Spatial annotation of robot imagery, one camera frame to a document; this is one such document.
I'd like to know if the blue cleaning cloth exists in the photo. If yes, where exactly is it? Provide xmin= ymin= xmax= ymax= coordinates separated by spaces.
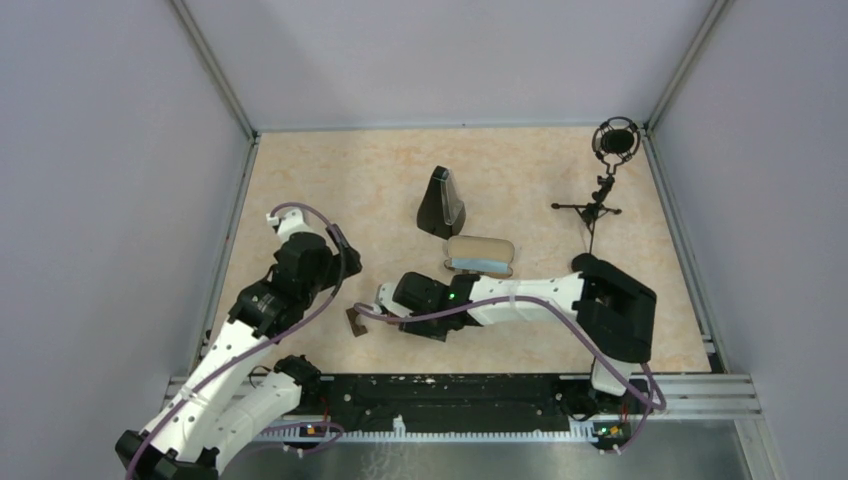
xmin=449 ymin=258 xmax=512 ymax=276

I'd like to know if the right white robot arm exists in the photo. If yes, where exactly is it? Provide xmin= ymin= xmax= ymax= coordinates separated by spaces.
xmin=376 ymin=254 xmax=657 ymax=412

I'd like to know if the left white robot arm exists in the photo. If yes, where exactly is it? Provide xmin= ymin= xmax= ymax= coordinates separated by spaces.
xmin=115 ymin=224 xmax=362 ymax=479

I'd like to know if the small brown case insert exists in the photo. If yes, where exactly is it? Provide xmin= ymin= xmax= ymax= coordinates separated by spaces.
xmin=345 ymin=308 xmax=368 ymax=337

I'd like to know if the dark triangular glasses case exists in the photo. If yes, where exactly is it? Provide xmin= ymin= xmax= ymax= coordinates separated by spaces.
xmin=416 ymin=166 xmax=466 ymax=240

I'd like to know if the black microphone on tripod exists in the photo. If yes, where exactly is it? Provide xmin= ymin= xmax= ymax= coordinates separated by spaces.
xmin=550 ymin=116 xmax=642 ymax=254

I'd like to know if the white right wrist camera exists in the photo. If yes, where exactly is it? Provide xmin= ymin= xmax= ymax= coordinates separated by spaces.
xmin=375 ymin=282 xmax=400 ymax=317

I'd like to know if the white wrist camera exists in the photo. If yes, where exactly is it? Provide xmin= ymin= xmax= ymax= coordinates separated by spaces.
xmin=266 ymin=208 xmax=315 ymax=244
xmin=375 ymin=282 xmax=400 ymax=317

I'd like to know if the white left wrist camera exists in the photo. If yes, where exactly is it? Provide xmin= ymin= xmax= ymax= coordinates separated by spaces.
xmin=266 ymin=208 xmax=315 ymax=244

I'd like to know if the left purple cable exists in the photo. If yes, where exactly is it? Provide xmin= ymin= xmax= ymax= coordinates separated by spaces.
xmin=124 ymin=201 xmax=347 ymax=480

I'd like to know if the purple cable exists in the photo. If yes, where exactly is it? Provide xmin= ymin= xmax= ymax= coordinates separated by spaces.
xmin=124 ymin=201 xmax=347 ymax=480
xmin=352 ymin=296 xmax=668 ymax=455

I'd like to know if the grey slotted cable duct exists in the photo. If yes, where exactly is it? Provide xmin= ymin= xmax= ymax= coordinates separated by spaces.
xmin=253 ymin=416 xmax=599 ymax=444

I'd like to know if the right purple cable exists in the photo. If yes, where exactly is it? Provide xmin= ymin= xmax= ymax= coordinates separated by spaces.
xmin=352 ymin=296 xmax=668 ymax=455

